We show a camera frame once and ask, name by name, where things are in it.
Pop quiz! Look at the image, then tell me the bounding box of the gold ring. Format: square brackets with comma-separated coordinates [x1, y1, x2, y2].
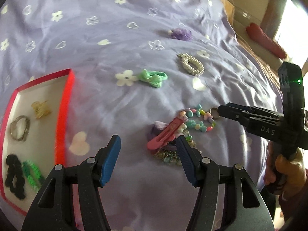
[209, 108, 221, 121]

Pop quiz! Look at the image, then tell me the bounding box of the green braided bracelet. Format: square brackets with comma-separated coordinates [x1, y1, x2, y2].
[21, 159, 47, 193]

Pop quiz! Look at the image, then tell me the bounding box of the black scrunchie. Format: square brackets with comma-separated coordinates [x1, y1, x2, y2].
[5, 154, 26, 200]

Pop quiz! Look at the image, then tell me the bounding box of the colourful bead bracelet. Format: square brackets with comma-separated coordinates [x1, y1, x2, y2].
[178, 103, 220, 133]

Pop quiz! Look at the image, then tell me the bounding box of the pink hair clip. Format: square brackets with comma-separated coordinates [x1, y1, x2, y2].
[147, 117, 184, 151]

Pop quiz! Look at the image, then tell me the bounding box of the green crystal bead bracelet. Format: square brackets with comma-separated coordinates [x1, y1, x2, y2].
[153, 129, 203, 166]

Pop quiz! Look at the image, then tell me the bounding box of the metal band wristwatch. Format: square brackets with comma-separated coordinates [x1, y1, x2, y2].
[9, 115, 30, 141]

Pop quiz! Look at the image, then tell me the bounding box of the yellow hair claw clip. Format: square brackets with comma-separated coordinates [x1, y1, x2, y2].
[31, 101, 52, 119]

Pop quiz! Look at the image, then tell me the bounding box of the right hand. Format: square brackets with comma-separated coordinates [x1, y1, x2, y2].
[264, 141, 307, 200]

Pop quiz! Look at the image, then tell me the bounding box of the maroon right sleeve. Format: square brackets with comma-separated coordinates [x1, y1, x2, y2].
[279, 168, 307, 223]

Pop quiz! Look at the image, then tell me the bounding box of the red object on sill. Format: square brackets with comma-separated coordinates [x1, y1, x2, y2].
[246, 23, 287, 59]

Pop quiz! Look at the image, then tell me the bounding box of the red shallow box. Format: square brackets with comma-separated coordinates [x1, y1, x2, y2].
[1, 69, 75, 215]

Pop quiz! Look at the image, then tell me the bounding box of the purple flower scrunchie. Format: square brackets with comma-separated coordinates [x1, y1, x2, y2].
[168, 28, 193, 41]

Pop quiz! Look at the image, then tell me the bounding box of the lavender floral duvet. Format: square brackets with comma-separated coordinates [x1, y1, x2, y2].
[1, 0, 282, 230]

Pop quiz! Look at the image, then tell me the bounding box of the white pearl bracelet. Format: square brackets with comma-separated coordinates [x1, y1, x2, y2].
[177, 53, 205, 77]

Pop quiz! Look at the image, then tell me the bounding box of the mint green hair tie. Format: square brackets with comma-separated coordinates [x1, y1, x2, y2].
[137, 68, 169, 89]

